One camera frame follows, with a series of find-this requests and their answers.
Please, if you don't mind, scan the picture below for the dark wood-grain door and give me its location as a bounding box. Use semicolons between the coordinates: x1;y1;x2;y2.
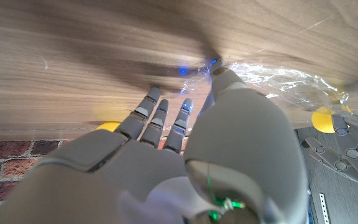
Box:
295;126;358;224

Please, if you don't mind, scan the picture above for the yellow lemon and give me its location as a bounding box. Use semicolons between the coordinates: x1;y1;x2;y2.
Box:
311;106;337;134
95;121;122;132

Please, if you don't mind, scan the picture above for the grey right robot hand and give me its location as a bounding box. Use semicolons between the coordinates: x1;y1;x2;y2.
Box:
0;58;310;224

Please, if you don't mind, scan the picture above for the white perforated strip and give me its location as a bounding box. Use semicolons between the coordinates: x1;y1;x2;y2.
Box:
318;192;329;224

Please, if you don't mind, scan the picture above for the clear plastic wrap sheet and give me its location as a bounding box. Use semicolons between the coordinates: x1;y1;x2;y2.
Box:
181;62;351;113

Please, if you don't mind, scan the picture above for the red brick print backdrop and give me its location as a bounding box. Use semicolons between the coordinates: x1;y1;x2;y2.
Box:
0;136;189;224

